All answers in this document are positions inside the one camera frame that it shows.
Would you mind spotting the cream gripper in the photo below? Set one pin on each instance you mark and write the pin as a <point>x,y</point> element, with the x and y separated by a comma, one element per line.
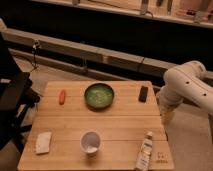
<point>167,113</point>

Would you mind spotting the white sponge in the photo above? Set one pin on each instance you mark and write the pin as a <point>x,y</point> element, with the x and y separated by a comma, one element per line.
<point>43,143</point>

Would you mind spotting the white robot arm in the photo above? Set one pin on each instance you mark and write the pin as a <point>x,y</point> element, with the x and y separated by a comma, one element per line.
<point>184,81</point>

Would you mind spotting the green ceramic bowl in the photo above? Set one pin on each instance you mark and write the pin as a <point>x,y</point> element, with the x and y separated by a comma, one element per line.
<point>99,95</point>

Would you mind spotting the black rectangular block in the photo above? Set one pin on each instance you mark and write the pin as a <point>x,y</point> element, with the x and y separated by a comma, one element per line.
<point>143,94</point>

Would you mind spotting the clear plastic bottle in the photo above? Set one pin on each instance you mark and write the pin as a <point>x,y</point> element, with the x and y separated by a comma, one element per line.
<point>144,155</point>

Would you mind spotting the white paper cup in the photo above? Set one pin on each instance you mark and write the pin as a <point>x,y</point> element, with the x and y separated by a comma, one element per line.
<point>90,143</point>

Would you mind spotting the wooden table top board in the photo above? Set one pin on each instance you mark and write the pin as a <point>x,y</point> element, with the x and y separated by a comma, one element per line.
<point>121,127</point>

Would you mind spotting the orange carrot toy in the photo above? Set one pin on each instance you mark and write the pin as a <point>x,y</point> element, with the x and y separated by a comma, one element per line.
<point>62,97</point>

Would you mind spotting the black chair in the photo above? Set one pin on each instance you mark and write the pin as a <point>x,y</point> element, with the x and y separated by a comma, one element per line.
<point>16,97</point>

